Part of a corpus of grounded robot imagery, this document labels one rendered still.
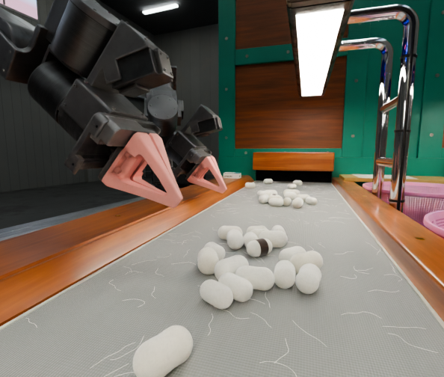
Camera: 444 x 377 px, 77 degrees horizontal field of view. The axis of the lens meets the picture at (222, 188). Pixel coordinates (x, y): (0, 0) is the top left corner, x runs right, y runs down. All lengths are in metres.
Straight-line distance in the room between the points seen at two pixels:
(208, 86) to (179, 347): 10.56
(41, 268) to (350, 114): 1.07
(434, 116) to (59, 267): 1.17
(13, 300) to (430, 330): 0.30
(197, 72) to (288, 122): 9.90
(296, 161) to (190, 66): 10.24
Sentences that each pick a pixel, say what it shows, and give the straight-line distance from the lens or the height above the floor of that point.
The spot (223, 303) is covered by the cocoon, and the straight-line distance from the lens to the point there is 0.23.
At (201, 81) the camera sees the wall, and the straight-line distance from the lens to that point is 10.85.
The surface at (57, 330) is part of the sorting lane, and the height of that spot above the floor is 0.74.
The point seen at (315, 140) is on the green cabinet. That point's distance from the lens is 1.16.
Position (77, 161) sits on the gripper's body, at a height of 0.85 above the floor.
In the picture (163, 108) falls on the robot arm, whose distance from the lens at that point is 0.55.
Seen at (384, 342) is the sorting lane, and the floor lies 0.74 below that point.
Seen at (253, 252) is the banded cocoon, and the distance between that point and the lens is 0.33.
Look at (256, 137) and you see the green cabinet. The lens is 1.18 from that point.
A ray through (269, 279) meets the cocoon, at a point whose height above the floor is 0.75.
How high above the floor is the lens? 0.86
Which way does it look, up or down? 8 degrees down
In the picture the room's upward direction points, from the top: straight up
